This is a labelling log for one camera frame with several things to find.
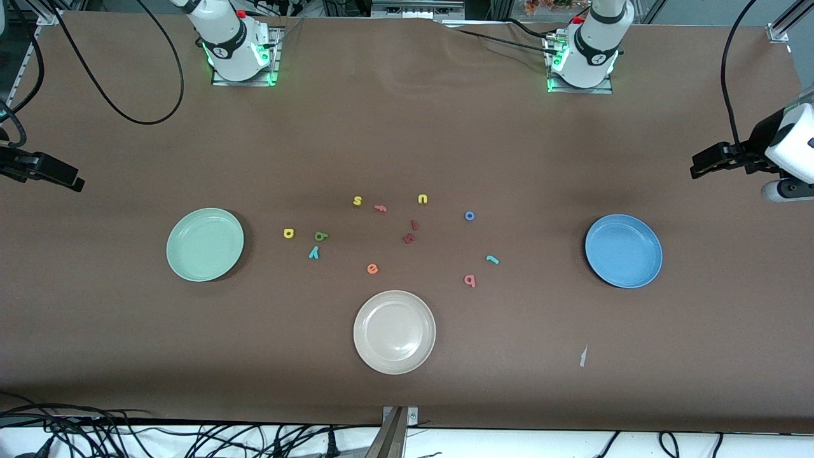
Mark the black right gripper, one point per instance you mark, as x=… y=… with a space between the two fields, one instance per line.
x=14 y=161

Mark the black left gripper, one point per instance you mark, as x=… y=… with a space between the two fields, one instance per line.
x=756 y=145

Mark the pink foam letter b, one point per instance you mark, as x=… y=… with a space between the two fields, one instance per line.
x=470 y=280

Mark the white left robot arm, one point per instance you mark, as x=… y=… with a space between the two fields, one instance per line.
x=594 y=48

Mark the blue plate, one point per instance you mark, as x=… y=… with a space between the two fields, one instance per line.
x=623 y=251

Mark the light green plate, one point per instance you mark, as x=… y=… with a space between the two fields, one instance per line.
x=205 y=245

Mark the orange flower decoration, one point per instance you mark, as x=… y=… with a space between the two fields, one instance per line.
x=547 y=5

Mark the white paper scrap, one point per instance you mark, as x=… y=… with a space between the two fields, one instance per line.
x=583 y=357

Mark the brown paper table cover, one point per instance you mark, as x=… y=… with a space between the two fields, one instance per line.
x=407 y=140

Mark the grey metal box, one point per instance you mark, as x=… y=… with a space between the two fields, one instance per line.
x=416 y=7

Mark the beige plate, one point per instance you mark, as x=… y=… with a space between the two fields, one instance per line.
x=394 y=332

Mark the aluminium frame profile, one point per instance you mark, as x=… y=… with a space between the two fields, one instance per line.
x=785 y=22
x=25 y=63

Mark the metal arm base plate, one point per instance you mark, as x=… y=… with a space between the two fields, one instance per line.
x=609 y=86
x=275 y=63

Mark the metal clamp bracket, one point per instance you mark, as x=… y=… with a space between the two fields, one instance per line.
x=397 y=423

